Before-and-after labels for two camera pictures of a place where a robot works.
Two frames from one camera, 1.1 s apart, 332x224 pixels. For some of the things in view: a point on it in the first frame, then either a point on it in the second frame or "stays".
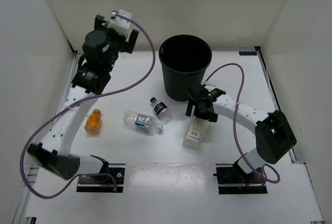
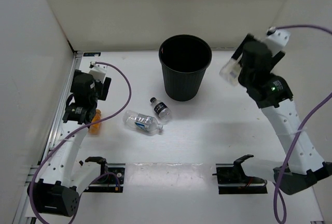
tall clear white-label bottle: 195,133 to 231,71
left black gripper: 102,25 to 105,87
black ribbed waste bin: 184,59 stays
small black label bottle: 160,108 stays
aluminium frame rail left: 76,57 stays
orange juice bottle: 93,122 stays
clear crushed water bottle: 141,121 stays
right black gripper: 209,116 to 275,59
